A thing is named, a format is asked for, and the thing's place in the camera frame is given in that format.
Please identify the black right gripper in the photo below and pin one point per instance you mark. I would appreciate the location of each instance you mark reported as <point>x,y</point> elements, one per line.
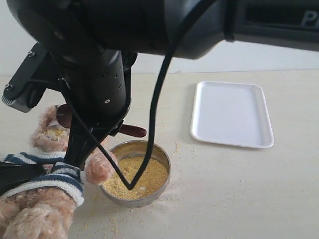
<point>99,92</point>

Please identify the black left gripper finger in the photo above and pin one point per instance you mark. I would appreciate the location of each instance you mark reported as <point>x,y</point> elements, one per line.
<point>13,175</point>

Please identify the dark red wooden spoon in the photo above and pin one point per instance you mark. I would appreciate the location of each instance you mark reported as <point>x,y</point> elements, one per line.
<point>64,117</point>

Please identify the teddy bear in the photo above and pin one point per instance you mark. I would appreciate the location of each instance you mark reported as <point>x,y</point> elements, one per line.
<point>43,207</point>

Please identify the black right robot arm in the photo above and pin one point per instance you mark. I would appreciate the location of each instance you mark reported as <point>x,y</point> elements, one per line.
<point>85,49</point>

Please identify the steel bowl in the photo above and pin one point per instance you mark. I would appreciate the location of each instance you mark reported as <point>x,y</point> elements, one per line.
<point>135,148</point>

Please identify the yellow millet grains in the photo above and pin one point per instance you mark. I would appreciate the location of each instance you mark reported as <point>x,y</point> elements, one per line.
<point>154,176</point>

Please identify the white plastic tray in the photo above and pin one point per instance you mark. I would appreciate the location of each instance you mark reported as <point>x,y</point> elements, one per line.
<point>233,114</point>

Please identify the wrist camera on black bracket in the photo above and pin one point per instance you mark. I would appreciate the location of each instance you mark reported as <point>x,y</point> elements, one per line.
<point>36,73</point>

